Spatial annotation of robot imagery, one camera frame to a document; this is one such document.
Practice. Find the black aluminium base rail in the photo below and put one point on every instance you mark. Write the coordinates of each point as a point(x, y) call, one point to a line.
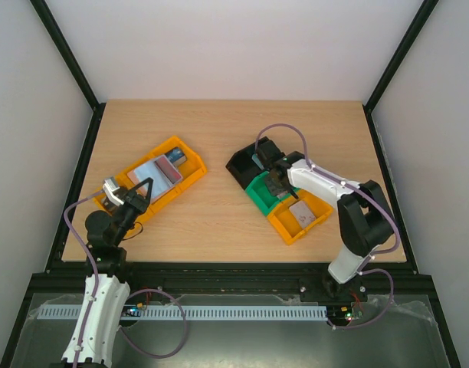
point(306, 280)

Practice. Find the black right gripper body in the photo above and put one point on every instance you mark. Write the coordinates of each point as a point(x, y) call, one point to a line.
point(277, 179)

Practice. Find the white slotted cable duct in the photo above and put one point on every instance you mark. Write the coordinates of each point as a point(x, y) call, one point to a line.
point(231, 313)

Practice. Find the yellow triple storage bin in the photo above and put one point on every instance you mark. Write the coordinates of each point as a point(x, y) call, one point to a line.
point(192, 171)

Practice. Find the yellow single storage bin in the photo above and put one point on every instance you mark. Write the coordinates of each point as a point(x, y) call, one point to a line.
point(293, 218)

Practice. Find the black storage bin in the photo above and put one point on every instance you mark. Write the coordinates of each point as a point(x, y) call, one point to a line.
point(242, 168)

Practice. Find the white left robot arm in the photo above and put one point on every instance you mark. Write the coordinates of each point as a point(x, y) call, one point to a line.
point(105, 289)

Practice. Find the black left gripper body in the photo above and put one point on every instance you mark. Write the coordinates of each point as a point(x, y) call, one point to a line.
point(126, 225)

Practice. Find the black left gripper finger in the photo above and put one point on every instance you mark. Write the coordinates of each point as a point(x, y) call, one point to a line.
point(133, 198)
point(145, 200)

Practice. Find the blue card stack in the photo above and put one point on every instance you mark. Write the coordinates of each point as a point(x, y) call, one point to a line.
point(176, 156)

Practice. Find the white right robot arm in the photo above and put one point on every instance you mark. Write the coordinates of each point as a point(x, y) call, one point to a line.
point(365, 219)

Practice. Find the teal card stack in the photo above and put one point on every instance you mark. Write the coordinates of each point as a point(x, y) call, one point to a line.
point(257, 161)

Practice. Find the green storage bin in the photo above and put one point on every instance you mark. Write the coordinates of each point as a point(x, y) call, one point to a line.
point(260, 195)

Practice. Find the pale pink card stack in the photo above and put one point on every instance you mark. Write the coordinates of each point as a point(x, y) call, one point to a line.
point(303, 214)

